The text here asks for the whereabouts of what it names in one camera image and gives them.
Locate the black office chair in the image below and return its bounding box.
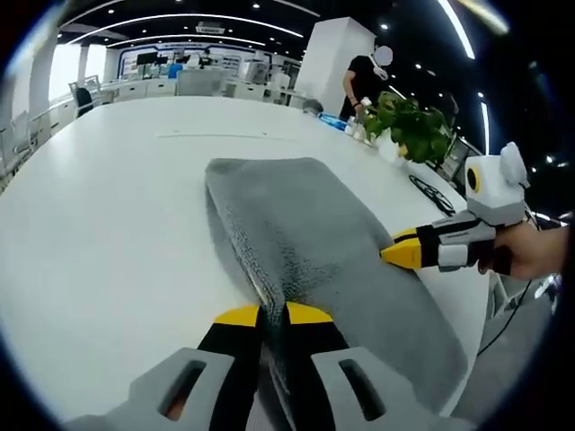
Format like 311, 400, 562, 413
73, 86, 94, 119

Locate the white table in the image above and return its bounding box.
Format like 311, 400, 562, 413
0, 94, 495, 423

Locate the grey mesh panel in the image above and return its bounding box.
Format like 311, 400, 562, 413
175, 70, 226, 97

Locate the person's right hand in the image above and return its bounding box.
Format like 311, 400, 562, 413
477, 221, 547, 281

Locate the black coiled cable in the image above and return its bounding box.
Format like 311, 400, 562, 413
408, 173, 457, 215

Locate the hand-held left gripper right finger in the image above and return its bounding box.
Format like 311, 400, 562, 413
281, 301, 477, 431

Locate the grey towel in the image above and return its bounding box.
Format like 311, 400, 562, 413
204, 156, 471, 431

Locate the blue packet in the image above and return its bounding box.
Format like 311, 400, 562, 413
316, 111, 357, 133

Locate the green potted plant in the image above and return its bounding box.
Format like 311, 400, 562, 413
361, 91, 460, 164

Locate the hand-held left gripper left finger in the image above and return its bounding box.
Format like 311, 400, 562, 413
65, 303, 264, 431

